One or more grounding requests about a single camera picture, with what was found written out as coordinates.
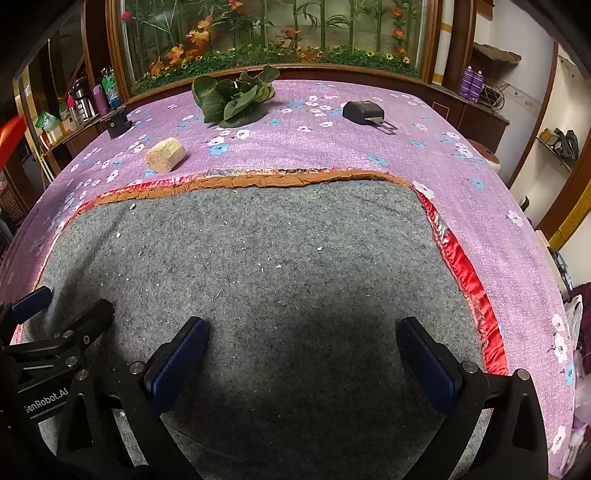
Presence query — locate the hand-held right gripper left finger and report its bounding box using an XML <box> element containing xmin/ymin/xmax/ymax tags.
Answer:
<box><xmin>56</xmin><ymin>316</ymin><xmax>211</xmax><ymax>480</ymax></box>

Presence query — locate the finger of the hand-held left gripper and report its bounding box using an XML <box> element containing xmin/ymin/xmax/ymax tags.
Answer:
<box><xmin>0</xmin><ymin>299</ymin><xmax>115</xmax><ymax>370</ymax></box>
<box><xmin>0</xmin><ymin>285</ymin><xmax>52</xmax><ymax>330</ymax></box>

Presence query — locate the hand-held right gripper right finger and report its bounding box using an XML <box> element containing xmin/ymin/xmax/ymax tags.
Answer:
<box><xmin>396</xmin><ymin>316</ymin><xmax>550</xmax><ymax>480</ymax></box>

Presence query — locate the grey felt mat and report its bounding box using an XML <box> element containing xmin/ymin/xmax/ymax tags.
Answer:
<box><xmin>21</xmin><ymin>178</ymin><xmax>492</xmax><ymax>480</ymax></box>

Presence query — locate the white plastic bag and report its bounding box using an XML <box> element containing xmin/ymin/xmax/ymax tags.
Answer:
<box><xmin>562</xmin><ymin>295</ymin><xmax>583</xmax><ymax>342</ymax></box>

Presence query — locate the orange red plastic object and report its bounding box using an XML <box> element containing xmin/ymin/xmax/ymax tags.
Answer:
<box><xmin>0</xmin><ymin>113</ymin><xmax>28</xmax><ymax>171</ymax></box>

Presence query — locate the beige ball on bedspread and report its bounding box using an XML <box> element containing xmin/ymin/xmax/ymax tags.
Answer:
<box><xmin>144</xmin><ymin>137</ymin><xmax>187</xmax><ymax>174</ymax></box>

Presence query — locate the black cup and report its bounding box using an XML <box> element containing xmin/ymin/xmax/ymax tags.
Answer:
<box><xmin>107</xmin><ymin>107</ymin><xmax>133</xmax><ymax>140</ymax></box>

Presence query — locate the pink cup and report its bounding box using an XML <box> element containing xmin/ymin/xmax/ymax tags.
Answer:
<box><xmin>91</xmin><ymin>84</ymin><xmax>109</xmax><ymax>116</ymax></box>

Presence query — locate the round brown stool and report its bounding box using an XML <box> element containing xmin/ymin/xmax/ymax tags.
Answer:
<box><xmin>466</xmin><ymin>138</ymin><xmax>502</xmax><ymax>174</ymax></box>

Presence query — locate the green plastic bottle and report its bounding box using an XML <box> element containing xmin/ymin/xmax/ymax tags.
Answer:
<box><xmin>100</xmin><ymin>67</ymin><xmax>122</xmax><ymax>112</ymax></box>

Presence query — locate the green bok choy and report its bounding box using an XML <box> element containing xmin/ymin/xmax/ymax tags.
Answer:
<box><xmin>191</xmin><ymin>65</ymin><xmax>281</xmax><ymax>128</ymax></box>

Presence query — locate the black car key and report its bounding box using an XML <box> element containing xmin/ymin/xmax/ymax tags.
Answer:
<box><xmin>342</xmin><ymin>100</ymin><xmax>399</xmax><ymax>136</ymax></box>

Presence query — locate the artificial plant display case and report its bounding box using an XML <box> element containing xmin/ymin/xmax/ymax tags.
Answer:
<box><xmin>106</xmin><ymin>0</ymin><xmax>444</xmax><ymax>97</ymax></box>

